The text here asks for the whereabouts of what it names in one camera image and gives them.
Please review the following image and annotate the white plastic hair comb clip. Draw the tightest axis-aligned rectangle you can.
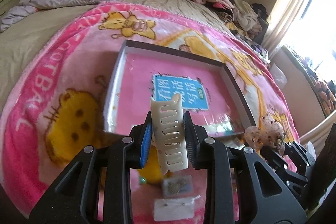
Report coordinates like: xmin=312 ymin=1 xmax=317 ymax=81
xmin=150 ymin=93 xmax=189 ymax=175

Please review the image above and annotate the beige bed sheet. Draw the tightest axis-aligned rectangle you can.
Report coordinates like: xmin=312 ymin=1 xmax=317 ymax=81
xmin=1 ymin=0 xmax=231 ymax=109

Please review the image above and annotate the pile of clothes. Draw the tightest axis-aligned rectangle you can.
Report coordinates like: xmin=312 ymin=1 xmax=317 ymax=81
xmin=206 ymin=0 xmax=268 ymax=44

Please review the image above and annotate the shallow cardboard box tray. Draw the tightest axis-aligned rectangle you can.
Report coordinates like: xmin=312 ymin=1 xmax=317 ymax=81
xmin=103 ymin=40 xmax=256 ymax=136

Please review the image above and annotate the pink cartoon football blanket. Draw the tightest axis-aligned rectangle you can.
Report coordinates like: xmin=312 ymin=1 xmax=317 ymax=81
xmin=1 ymin=2 xmax=299 ymax=215

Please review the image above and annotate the white earring card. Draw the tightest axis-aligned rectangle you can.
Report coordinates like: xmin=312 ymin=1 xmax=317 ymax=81
xmin=153 ymin=196 xmax=201 ymax=222

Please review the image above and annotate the bobby pins packet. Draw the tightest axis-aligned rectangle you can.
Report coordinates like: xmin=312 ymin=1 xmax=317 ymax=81
xmin=162 ymin=175 xmax=194 ymax=198

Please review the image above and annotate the window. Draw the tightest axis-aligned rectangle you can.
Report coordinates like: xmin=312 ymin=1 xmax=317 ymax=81
xmin=285 ymin=0 xmax=335 ymax=81

